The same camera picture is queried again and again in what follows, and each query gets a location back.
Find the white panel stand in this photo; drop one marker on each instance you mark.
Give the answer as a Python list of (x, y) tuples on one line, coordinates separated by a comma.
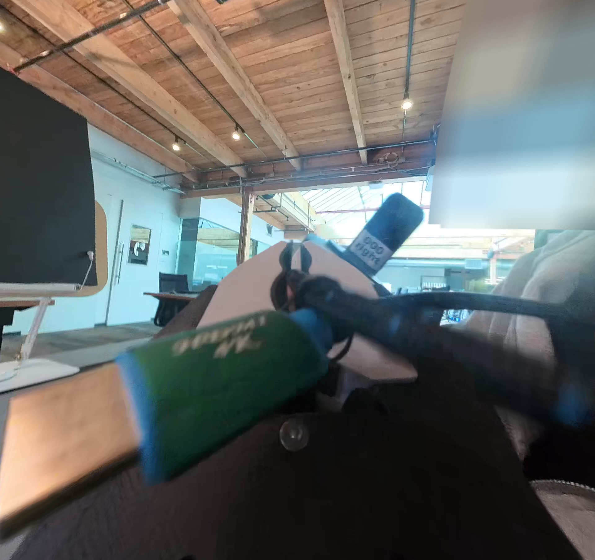
[(42, 369)]

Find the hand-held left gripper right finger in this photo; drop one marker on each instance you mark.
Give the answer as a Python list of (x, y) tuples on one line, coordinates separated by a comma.
[(339, 269)]

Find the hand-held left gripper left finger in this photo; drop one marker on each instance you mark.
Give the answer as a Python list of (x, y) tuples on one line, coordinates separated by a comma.
[(241, 285)]

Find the person's right forearm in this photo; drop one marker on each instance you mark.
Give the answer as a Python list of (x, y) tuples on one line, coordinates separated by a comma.
[(534, 267)]

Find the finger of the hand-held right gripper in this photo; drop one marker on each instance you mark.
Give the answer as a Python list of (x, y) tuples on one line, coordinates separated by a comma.
[(330, 244)]

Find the white double door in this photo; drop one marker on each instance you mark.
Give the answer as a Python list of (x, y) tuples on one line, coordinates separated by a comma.
[(153, 290)]

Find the wood-framed black panel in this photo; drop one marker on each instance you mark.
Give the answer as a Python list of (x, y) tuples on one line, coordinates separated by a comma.
[(42, 174)]

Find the brown-topped office desk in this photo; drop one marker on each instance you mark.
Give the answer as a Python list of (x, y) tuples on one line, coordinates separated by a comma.
[(172, 295)]

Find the black mesh desk chair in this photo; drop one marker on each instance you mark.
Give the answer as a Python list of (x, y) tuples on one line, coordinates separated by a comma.
[(172, 281)]

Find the ceiling track spotlight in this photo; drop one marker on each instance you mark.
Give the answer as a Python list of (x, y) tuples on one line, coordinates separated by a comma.
[(236, 134), (175, 145), (406, 103)]

